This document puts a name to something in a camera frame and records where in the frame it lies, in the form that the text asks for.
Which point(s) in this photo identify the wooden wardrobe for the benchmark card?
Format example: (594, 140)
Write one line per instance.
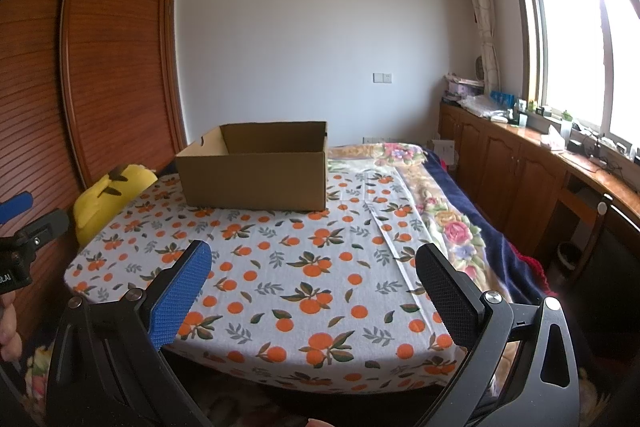
(115, 57)

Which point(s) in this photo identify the patterned curtain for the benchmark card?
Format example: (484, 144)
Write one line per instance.
(482, 12)

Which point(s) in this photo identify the dark blue blanket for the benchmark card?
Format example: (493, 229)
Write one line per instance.
(505, 252)

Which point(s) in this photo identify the window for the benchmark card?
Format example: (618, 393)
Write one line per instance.
(570, 37)

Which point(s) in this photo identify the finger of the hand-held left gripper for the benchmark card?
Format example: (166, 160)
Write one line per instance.
(15, 205)
(45, 229)

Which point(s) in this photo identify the grey round object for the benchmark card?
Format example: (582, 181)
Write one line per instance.
(480, 69)

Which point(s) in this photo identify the white wall switch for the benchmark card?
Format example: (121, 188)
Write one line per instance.
(382, 78)

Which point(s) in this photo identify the black trash bin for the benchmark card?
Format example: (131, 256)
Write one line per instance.
(569, 259)

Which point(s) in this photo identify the yellow plush toy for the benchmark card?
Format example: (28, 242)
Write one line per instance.
(105, 202)

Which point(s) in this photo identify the black chair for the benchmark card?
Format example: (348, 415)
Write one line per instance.
(617, 267)

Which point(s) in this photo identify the clear plastic bag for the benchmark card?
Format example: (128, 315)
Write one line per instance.
(482, 106)

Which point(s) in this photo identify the person's left hand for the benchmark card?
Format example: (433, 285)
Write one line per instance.
(10, 337)

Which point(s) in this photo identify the small black device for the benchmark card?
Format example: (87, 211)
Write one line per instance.
(575, 145)

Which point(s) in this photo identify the tissue box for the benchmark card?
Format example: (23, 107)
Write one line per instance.
(553, 138)

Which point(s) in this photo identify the orange print bedsheet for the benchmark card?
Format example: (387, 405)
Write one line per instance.
(300, 257)

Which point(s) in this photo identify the wooden cabinet counter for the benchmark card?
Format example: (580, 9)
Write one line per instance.
(515, 172)

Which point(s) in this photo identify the white wall socket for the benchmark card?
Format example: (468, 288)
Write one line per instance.
(380, 139)

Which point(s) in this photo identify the row of blue bottles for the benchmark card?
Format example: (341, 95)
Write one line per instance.
(502, 98)

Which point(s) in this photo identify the floral blanket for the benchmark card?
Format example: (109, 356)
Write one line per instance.
(455, 227)

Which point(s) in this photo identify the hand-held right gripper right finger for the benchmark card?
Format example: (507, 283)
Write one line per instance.
(450, 299)

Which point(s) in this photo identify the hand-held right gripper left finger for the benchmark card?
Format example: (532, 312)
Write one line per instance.
(179, 302)

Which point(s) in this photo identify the white paper bag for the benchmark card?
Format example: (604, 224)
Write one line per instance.
(442, 153)

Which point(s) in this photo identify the brown cardboard box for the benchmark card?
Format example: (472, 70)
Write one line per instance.
(250, 179)

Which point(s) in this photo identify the stack of boxes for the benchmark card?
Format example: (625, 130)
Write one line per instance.
(462, 87)

